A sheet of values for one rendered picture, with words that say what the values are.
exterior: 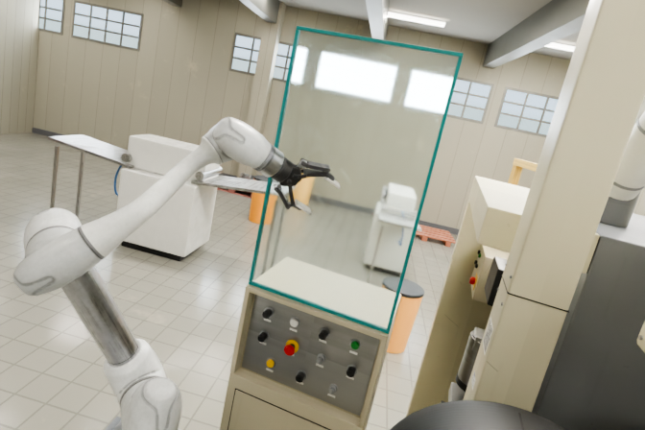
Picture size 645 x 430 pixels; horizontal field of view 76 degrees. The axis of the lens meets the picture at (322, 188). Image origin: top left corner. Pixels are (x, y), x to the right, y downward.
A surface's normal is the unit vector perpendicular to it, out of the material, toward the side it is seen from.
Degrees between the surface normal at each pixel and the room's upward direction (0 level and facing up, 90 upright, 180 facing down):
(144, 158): 90
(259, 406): 90
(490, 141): 90
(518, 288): 90
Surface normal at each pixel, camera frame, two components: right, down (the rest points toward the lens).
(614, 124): -0.30, 0.13
